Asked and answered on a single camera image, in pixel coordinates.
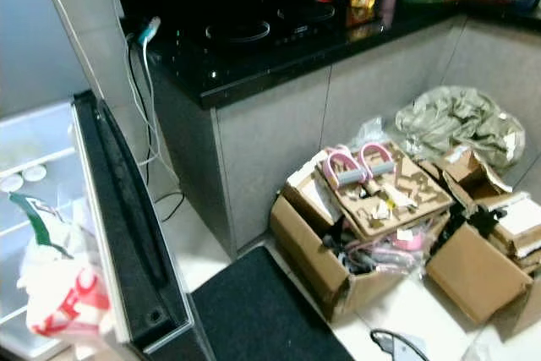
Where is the glass fridge shelf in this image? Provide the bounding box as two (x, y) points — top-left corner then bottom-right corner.
(0, 200), (52, 252)
(0, 143), (81, 197)

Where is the grey fridge cabinet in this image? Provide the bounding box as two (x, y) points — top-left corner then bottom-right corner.
(0, 99), (111, 360)

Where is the small white round cup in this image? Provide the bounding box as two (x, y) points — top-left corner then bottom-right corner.
(21, 164), (48, 183)
(1, 175), (24, 194)

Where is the white bag wrapped bucket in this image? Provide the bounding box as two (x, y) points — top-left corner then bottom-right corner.
(24, 258), (119, 345)

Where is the teal plug charger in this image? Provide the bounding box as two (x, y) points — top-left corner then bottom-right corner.
(138, 16), (163, 47)

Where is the black induction hob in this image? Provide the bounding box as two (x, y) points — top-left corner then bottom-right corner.
(194, 0), (356, 53)

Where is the grey kitchen cabinet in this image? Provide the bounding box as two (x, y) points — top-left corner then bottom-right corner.
(148, 14), (541, 260)

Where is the black kitchen countertop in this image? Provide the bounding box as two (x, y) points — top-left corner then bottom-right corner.
(106, 0), (541, 111)

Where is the large open cardboard box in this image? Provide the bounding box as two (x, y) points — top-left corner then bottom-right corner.
(269, 145), (453, 321)

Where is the cut out cardboard sheet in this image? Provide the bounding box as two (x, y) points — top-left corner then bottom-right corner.
(317, 148), (455, 242)

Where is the pink round container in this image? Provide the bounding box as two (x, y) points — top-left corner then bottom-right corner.
(393, 230), (428, 254)

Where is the grey green crumpled bag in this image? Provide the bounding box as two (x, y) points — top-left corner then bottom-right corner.
(393, 85), (527, 172)

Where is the small open cardboard box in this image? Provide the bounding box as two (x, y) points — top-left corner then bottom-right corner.
(435, 145), (512, 205)

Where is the plain brown cardboard box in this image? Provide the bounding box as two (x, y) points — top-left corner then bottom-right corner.
(425, 222), (541, 328)

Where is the white flat box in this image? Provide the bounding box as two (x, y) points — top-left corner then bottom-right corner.
(492, 192), (541, 256)

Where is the white charger cable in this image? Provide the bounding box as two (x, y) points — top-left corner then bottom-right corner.
(125, 31), (178, 167)

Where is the pink arched handle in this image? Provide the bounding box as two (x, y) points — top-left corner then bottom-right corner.
(321, 148), (363, 189)
(357, 141), (396, 178)

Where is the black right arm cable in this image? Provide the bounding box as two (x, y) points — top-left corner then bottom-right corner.
(370, 329), (432, 361)

